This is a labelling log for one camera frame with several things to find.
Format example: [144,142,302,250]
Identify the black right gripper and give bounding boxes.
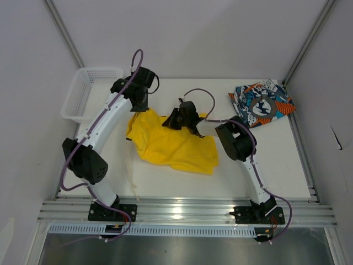
[162,108,189,131]

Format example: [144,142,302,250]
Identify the yellow shorts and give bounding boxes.
[125,108,220,201]

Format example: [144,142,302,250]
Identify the colourful patterned shorts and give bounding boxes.
[228,79,296,128]

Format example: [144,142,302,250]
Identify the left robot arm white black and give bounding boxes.
[62,67,159,221]

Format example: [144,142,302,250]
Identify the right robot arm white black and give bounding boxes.
[162,101,277,223]

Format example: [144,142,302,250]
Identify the white plastic basket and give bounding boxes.
[61,67,124,124]

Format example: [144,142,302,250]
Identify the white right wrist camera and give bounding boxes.
[178,97,186,104]

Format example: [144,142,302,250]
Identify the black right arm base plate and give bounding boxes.
[229,206,286,225]

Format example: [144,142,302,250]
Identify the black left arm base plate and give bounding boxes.
[88,202,137,222]

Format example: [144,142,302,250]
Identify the aluminium mounting rail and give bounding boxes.
[37,197,338,227]

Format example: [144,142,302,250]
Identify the slotted grey cable duct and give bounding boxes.
[48,223,256,238]

